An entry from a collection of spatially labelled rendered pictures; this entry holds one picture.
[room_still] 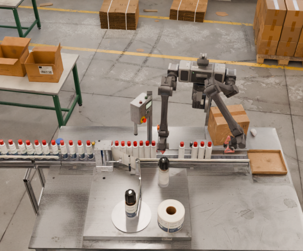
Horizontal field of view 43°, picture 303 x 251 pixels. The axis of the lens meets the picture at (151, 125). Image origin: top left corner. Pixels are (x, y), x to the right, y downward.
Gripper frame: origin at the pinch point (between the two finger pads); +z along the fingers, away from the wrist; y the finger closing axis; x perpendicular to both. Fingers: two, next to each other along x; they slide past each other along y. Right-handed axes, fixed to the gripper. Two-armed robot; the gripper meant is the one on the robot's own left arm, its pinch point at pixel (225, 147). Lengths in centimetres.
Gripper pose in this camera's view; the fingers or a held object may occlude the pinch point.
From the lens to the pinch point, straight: 316.2
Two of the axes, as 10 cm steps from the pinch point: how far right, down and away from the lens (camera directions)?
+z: -6.2, 5.0, 6.0
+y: -1.5, 6.8, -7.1
